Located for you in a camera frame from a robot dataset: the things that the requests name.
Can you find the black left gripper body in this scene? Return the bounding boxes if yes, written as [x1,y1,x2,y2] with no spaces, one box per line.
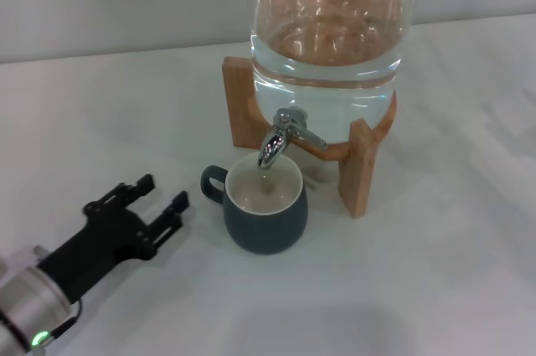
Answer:
[36,199,154,303]

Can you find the black ceramic cup white inside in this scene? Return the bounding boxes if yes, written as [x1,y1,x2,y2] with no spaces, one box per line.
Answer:
[199,153,310,255]

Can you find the chrome faucet tap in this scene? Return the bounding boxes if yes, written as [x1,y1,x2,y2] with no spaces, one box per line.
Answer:
[255,106,328,170]

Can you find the wooden dispenser stand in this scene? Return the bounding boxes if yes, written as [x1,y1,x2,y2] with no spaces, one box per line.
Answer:
[220,55,399,220]

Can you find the glass water dispenser jar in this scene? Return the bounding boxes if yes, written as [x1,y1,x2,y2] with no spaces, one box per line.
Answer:
[250,0,420,152]

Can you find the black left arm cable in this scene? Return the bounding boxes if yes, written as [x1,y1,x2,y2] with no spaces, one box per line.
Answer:
[49,299,84,334]

